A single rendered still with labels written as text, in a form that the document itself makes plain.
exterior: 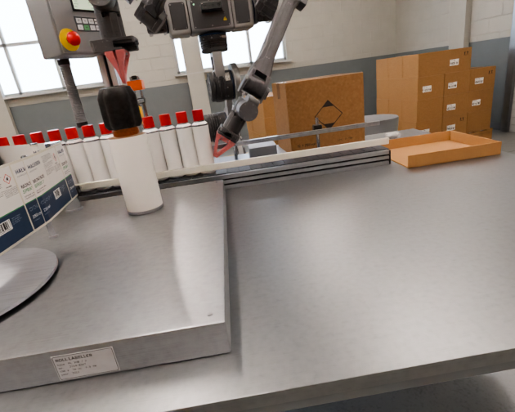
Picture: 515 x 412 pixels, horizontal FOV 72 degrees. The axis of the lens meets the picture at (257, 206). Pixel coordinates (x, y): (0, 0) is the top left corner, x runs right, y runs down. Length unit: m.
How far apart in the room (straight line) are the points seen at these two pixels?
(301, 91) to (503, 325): 1.03
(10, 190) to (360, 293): 0.66
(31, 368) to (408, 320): 0.48
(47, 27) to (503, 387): 1.67
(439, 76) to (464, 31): 1.71
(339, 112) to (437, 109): 3.48
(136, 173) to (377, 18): 7.15
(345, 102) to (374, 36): 6.33
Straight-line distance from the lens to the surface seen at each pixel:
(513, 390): 1.36
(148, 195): 0.89
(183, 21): 1.82
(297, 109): 1.36
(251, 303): 0.57
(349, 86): 1.42
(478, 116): 5.27
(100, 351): 0.51
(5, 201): 0.81
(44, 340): 0.55
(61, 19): 1.25
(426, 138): 1.50
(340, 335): 0.50
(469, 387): 1.32
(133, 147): 0.86
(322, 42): 7.25
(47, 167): 0.95
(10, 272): 0.77
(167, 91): 6.65
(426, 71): 4.68
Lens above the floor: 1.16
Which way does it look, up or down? 20 degrees down
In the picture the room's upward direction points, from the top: 8 degrees counter-clockwise
